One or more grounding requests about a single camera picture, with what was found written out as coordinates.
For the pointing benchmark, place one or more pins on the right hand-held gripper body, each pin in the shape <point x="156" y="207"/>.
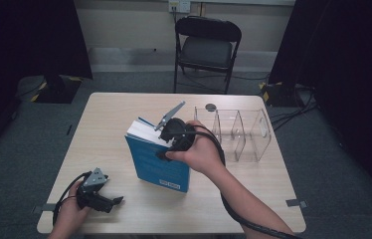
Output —
<point x="179" y="132"/>

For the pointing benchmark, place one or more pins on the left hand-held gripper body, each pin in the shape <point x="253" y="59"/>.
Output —
<point x="89" y="197"/>

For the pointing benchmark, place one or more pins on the blue paperback book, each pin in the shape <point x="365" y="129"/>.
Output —
<point x="157" y="169"/>

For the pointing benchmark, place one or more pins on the clear acrylic divided rack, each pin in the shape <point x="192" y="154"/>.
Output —
<point x="240" y="139"/>

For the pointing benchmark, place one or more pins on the person's left hand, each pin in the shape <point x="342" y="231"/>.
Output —
<point x="69" y="214"/>

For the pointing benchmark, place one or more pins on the person's right hand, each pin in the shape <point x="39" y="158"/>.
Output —
<point x="204" y="152"/>

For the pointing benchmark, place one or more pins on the round dark table grommet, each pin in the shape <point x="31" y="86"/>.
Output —
<point x="210" y="107"/>

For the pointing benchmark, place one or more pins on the small black floor strip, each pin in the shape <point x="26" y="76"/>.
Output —
<point x="69" y="129"/>

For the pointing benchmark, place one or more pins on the black folding chair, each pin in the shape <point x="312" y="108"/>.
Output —
<point x="207" y="49"/>

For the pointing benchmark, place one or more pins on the stand base with striped tape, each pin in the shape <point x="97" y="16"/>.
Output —
<point x="280" y="94"/>

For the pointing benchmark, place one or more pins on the black stand base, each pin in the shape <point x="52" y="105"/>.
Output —
<point x="58" y="91"/>

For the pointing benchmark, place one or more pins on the black curtain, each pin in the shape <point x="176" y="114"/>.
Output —
<point x="15" y="49"/>
<point x="349" y="66"/>

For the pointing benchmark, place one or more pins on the white wall socket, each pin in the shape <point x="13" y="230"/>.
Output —
<point x="179" y="5"/>

